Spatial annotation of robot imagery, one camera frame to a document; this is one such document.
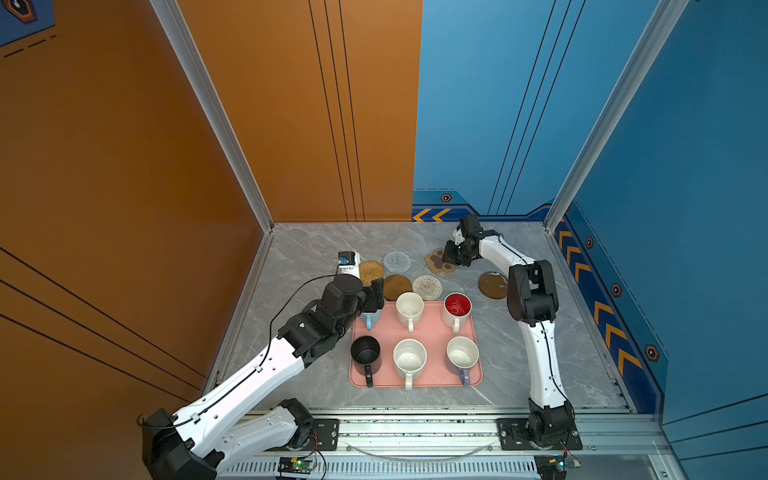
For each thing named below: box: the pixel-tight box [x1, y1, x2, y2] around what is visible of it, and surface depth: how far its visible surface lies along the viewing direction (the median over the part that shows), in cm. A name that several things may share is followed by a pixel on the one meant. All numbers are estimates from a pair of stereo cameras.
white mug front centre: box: [393, 338, 428, 390], surface depth 81 cm
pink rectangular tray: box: [349, 301, 483, 389], surface depth 84 cm
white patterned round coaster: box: [412, 275, 443, 301], surface depth 103 cm
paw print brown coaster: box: [425, 248, 457, 274], surface depth 108 cm
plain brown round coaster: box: [384, 274, 413, 301], surface depth 105 cm
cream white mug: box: [396, 292, 425, 333], surface depth 88 cm
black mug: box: [350, 335, 381, 388], surface depth 81 cm
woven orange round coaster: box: [359, 260, 385, 286], surface depth 107 cm
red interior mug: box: [442, 292, 473, 333], surface depth 89 cm
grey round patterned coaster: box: [383, 251, 412, 274], surface depth 110 cm
